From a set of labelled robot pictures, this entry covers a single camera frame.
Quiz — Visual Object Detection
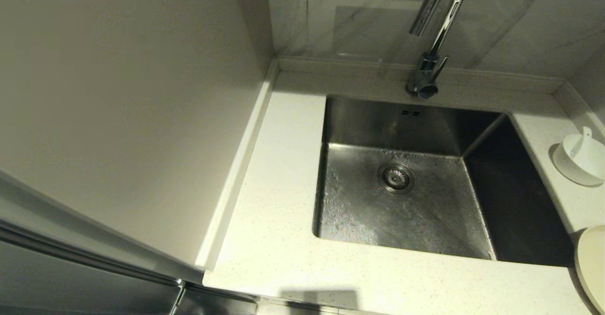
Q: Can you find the white round bowl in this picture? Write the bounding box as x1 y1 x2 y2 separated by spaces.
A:
552 133 605 187

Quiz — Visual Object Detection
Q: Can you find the white ceramic spoon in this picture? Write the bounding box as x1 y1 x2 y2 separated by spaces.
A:
570 126 593 160

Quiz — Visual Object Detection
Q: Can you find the cream round plate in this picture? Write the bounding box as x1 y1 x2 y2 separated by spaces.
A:
574 225 605 315

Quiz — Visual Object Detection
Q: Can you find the stainless steel sink basin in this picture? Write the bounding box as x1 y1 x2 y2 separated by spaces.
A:
312 94 577 267

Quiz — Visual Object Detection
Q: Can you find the round metal drain strainer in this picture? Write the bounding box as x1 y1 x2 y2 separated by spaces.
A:
377 162 416 195

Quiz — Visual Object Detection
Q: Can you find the chrome gooseneck faucet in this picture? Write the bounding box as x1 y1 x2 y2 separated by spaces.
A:
406 0 474 100

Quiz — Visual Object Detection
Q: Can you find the grey metal cabinet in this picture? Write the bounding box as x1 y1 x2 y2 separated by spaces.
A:
0 170 259 315

